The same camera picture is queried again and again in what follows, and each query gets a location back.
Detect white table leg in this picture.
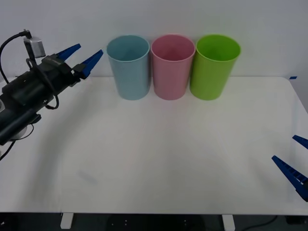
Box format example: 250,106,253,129
221,215,235,231
60,213,74,230

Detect black floor cable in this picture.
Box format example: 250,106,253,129
237,215,278,229

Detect green plastic bin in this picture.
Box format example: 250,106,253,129
189,34,241,101

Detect pale blue plastic bin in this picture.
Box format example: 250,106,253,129
106,35,150,101

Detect pink plastic bin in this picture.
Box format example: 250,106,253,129
151,33,195,101

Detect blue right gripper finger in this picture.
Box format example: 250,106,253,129
271,155,308,202
292,135,308,149

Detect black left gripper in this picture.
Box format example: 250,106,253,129
36,43,104,94

